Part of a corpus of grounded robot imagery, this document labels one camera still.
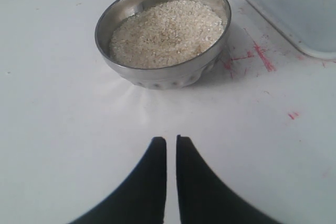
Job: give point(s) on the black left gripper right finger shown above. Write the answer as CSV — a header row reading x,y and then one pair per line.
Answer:
x,y
203,197

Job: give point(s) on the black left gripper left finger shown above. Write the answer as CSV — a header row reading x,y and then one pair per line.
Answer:
x,y
141,197

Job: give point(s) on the steel bowl of rice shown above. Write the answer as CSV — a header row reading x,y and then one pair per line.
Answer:
x,y
163,44

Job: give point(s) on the white plastic tray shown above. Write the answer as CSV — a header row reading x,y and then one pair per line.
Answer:
x,y
309,25

